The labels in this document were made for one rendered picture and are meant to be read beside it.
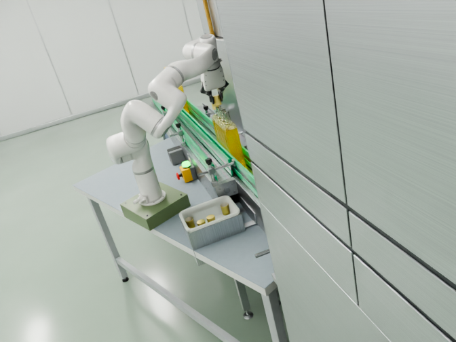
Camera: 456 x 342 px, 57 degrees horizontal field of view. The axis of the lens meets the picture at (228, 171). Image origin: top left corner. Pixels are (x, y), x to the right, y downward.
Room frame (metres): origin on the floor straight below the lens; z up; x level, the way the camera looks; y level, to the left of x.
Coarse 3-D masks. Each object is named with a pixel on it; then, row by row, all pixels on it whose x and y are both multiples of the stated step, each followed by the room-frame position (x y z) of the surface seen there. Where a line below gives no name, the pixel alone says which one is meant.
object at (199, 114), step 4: (188, 100) 2.77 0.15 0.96; (188, 104) 2.81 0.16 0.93; (192, 104) 2.65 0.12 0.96; (192, 108) 2.67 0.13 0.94; (196, 108) 2.54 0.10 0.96; (192, 112) 2.71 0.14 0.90; (196, 112) 2.59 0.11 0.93; (200, 112) 2.45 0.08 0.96; (196, 116) 2.61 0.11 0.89; (200, 116) 2.49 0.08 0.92; (204, 116) 2.36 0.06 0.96; (200, 120) 2.51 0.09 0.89; (204, 120) 2.41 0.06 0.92; (208, 120) 2.28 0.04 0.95; (204, 124) 2.42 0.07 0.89; (208, 124) 2.32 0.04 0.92; (212, 124) 2.20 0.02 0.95; (208, 128) 2.33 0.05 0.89; (212, 128) 2.24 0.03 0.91; (244, 148) 1.72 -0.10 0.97; (244, 152) 1.71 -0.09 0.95; (244, 156) 1.74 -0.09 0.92; (248, 156) 1.67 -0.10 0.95; (244, 160) 1.74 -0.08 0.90; (248, 160) 1.69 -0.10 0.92; (248, 164) 1.69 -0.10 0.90
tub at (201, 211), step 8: (216, 200) 1.55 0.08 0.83; (224, 200) 1.55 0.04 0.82; (232, 200) 1.51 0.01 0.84; (192, 208) 1.53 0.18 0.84; (200, 208) 1.53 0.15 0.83; (208, 208) 1.54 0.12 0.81; (216, 208) 1.54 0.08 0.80; (232, 208) 1.48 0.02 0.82; (184, 216) 1.51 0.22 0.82; (192, 216) 1.52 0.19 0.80; (200, 216) 1.53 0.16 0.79; (216, 216) 1.53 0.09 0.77; (224, 216) 1.40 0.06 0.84; (232, 216) 1.40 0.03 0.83; (184, 224) 1.41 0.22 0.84; (208, 224) 1.37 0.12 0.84
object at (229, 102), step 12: (204, 12) 2.30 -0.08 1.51; (216, 12) 2.09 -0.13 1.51; (204, 24) 2.36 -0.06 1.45; (216, 24) 2.13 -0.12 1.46; (216, 36) 2.19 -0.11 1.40; (228, 60) 2.07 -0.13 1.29; (228, 72) 2.12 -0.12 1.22; (228, 96) 2.22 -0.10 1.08; (228, 108) 2.27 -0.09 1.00; (240, 120) 2.09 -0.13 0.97
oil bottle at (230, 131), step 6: (228, 126) 1.71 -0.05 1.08; (234, 126) 1.71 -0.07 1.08; (228, 132) 1.71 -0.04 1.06; (234, 132) 1.71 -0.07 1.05; (228, 138) 1.70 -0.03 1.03; (234, 138) 1.71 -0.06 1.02; (228, 144) 1.71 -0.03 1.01; (234, 144) 1.71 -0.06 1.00; (240, 144) 1.72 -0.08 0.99; (228, 150) 1.73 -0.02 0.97; (234, 150) 1.71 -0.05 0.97; (240, 150) 1.71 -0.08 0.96; (234, 156) 1.71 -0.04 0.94; (240, 156) 1.71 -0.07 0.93; (240, 162) 1.71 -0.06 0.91
